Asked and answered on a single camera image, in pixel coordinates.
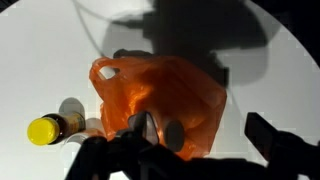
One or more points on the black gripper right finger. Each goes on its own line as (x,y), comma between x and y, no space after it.
(286,153)

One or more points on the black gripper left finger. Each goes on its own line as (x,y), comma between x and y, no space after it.
(113,156)

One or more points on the brown bottle yellow cap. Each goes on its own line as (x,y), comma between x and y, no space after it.
(50,130)

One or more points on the orange plastic carrier bag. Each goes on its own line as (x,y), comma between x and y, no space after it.
(160,90)

